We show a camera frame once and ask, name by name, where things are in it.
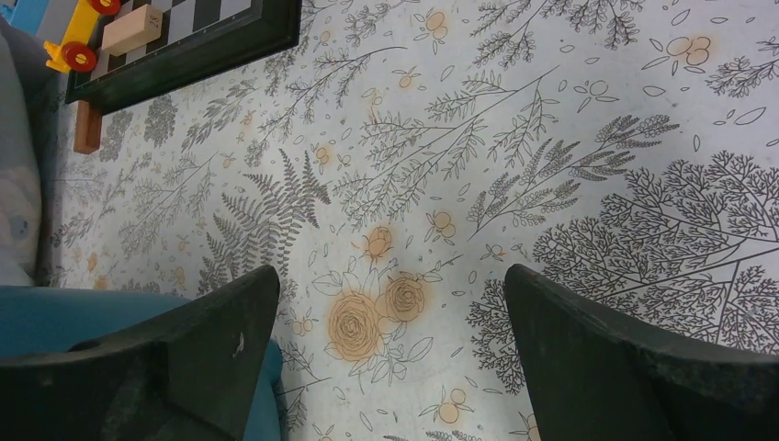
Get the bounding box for brown wooden block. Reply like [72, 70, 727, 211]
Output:
[73, 100, 102, 154]

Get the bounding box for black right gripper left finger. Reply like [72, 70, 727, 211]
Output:
[1, 266, 280, 440]

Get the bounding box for black framed checkerboard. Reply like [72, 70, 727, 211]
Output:
[65, 0, 302, 114]

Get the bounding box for light wooden block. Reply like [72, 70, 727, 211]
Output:
[101, 5, 164, 56]

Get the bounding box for large clear bag of trash bags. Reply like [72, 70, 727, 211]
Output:
[1, 18, 53, 287]

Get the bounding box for yellow toy car red wheels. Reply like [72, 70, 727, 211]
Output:
[43, 0, 121, 74]

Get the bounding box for teal plastic trash bin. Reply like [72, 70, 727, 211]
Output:
[1, 286, 284, 440]

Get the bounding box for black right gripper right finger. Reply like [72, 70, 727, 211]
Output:
[504, 264, 778, 440]

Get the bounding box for floral patterned table mat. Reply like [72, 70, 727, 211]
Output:
[40, 1, 778, 440]

